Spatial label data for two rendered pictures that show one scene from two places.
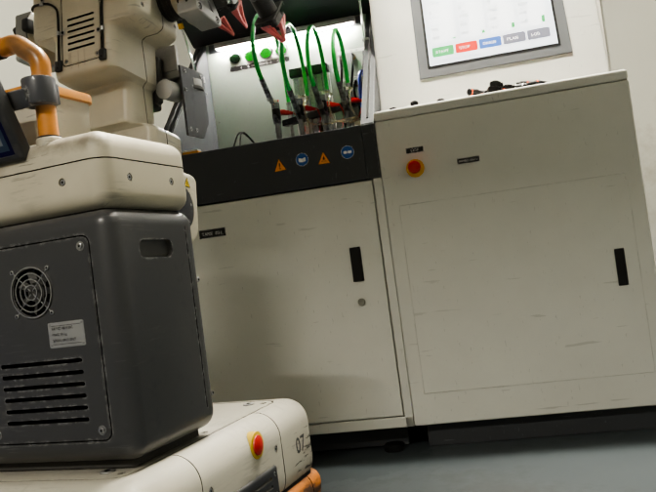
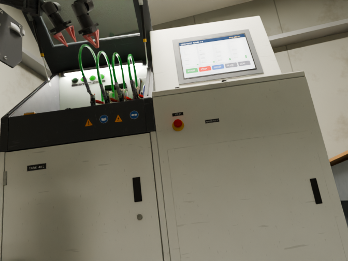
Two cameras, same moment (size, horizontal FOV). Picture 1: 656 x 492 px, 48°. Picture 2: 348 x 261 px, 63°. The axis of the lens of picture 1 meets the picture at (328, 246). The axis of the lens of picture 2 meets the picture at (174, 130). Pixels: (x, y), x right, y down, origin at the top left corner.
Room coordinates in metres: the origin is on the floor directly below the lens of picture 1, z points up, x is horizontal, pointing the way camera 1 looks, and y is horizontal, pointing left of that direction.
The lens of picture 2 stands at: (0.92, -0.04, 0.44)
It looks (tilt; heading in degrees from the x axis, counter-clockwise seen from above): 16 degrees up; 349
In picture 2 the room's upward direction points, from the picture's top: 7 degrees counter-clockwise
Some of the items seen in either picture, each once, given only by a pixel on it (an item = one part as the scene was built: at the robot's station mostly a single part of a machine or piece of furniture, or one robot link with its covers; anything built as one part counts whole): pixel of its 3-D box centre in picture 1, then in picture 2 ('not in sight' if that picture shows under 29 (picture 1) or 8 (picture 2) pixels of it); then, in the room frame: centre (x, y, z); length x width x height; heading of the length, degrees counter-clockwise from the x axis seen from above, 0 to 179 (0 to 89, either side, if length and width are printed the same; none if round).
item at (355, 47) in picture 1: (354, 82); (141, 93); (2.65, -0.18, 1.20); 0.13 x 0.03 x 0.31; 79
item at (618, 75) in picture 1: (495, 103); (225, 92); (2.16, -0.54, 0.96); 0.70 x 0.22 x 0.03; 79
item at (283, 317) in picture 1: (280, 309); (80, 223); (2.19, 0.17, 0.44); 0.65 x 0.02 x 0.68; 79
